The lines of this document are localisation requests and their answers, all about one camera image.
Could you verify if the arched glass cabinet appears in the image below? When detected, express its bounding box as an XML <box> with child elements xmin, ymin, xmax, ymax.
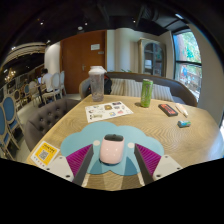
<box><xmin>138</xmin><ymin>38</ymin><xmax>167</xmax><ymax>78</ymax></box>

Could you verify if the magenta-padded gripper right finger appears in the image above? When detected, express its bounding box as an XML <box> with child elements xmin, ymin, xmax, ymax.
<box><xmin>133</xmin><ymin>143</ymin><xmax>184</xmax><ymax>186</ymax></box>

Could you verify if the black and red flat box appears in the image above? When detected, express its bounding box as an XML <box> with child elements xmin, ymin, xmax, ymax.
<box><xmin>157</xmin><ymin>103</ymin><xmax>179</xmax><ymax>118</ymax></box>

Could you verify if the white snack packet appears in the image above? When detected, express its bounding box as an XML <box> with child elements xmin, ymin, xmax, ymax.
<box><xmin>174</xmin><ymin>102</ymin><xmax>189</xmax><ymax>118</ymax></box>

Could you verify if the striped cushion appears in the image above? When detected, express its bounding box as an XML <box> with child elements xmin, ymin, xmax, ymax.
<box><xmin>109</xmin><ymin>78</ymin><xmax>132</xmax><ymax>97</ymax></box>
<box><xmin>128</xmin><ymin>79</ymin><xmax>175</xmax><ymax>103</ymax></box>

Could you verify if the grey tufted sofa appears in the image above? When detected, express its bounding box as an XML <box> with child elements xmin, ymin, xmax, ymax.
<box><xmin>23</xmin><ymin>97</ymin><xmax>81</xmax><ymax>153</ymax></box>

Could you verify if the green drink can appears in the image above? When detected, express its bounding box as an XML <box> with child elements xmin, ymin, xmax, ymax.
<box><xmin>139</xmin><ymin>78</ymin><xmax>154</xmax><ymax>109</ymax></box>

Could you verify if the yellow code sticker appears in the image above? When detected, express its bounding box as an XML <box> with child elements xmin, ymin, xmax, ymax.
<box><xmin>30</xmin><ymin>140</ymin><xmax>61</xmax><ymax>168</ymax></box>

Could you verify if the brown curved bench sofa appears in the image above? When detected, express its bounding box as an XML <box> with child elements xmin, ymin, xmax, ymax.
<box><xmin>78</xmin><ymin>71</ymin><xmax>198</xmax><ymax>108</ymax></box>

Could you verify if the blue chairs group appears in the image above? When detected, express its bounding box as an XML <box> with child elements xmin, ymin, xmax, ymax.
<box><xmin>0</xmin><ymin>94</ymin><xmax>24</xmax><ymax>158</ymax></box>

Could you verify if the black framed window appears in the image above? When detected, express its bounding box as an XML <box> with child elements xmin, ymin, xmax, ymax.
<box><xmin>172</xmin><ymin>29</ymin><xmax>203</xmax><ymax>101</ymax></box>

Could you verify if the black backpack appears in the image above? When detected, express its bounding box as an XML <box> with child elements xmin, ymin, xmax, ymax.
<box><xmin>87</xmin><ymin>74</ymin><xmax>113</xmax><ymax>96</ymax></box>

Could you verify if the white chairs group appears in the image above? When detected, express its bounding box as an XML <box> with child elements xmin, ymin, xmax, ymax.
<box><xmin>41</xmin><ymin>70</ymin><xmax>67</xmax><ymax>104</ymax></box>

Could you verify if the teal small pack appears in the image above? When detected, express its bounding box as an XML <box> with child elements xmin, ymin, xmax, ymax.
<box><xmin>176</xmin><ymin>119</ymin><xmax>192</xmax><ymax>129</ymax></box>

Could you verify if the wooden door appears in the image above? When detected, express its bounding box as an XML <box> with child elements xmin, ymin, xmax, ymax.
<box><xmin>59</xmin><ymin>29</ymin><xmax>108</xmax><ymax>95</ymax></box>

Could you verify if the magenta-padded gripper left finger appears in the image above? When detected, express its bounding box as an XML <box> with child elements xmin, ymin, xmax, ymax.
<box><xmin>44</xmin><ymin>143</ymin><xmax>95</xmax><ymax>187</ymax></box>

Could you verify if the white sticker sheet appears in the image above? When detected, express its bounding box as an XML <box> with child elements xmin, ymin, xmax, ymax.
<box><xmin>84</xmin><ymin>100</ymin><xmax>134</xmax><ymax>124</ymax></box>

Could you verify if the person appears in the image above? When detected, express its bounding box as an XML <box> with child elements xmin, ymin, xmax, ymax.
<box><xmin>39</xmin><ymin>68</ymin><xmax>54</xmax><ymax>95</ymax></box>

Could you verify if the blue cloud-shaped mouse pad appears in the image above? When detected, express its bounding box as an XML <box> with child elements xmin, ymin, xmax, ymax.
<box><xmin>60</xmin><ymin>120</ymin><xmax>165</xmax><ymax>177</ymax></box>

